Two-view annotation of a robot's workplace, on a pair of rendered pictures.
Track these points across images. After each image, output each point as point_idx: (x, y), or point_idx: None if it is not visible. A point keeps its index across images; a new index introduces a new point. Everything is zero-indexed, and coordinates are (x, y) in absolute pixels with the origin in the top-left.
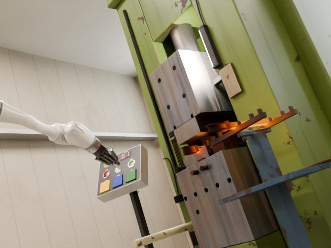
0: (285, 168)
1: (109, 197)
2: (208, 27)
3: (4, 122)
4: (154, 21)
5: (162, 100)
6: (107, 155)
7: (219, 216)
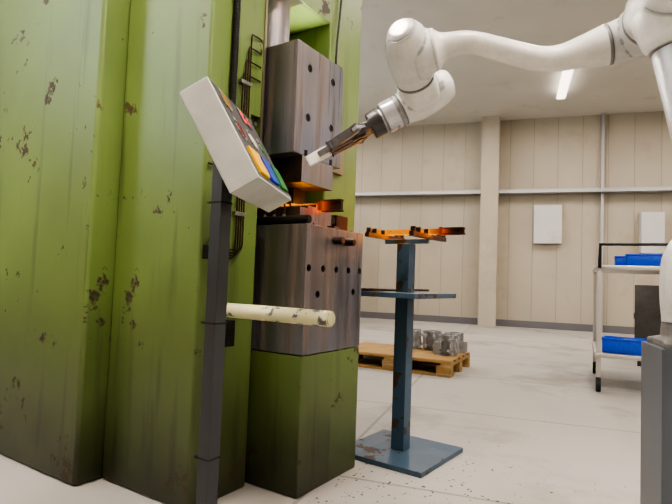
0: None
1: (251, 191)
2: None
3: (590, 64)
4: None
5: (303, 98)
6: None
7: (338, 309)
